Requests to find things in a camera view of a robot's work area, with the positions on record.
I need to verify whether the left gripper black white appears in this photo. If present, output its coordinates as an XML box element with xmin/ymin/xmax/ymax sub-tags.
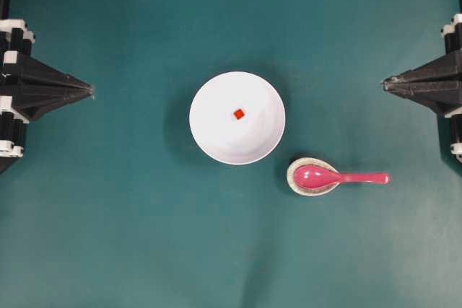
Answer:
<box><xmin>1</xmin><ymin>19</ymin><xmax>93</xmax><ymax>157</ymax></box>

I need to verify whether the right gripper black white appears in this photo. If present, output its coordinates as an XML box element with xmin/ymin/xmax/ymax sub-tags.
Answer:
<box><xmin>382</xmin><ymin>13</ymin><xmax>461</xmax><ymax>162</ymax></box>

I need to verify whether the small red block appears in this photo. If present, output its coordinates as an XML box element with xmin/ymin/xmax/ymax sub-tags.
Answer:
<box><xmin>233</xmin><ymin>109</ymin><xmax>245</xmax><ymax>120</ymax></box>

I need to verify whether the speckled beige spoon rest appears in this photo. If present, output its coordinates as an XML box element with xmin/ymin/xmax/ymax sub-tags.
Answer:
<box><xmin>286</xmin><ymin>157</ymin><xmax>339</xmax><ymax>197</ymax></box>

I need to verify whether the white round bowl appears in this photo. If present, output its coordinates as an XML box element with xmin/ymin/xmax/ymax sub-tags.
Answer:
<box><xmin>189</xmin><ymin>71</ymin><xmax>286</xmax><ymax>165</ymax></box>

